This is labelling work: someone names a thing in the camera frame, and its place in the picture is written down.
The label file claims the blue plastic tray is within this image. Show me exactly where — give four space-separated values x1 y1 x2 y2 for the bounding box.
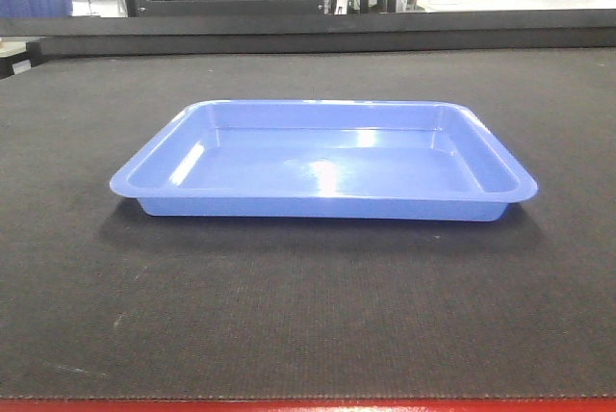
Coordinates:
110 99 538 221

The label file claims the white background table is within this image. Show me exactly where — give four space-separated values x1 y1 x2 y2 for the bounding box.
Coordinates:
396 0 615 13

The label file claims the black table mat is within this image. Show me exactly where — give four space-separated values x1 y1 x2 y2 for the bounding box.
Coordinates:
1 48 615 399

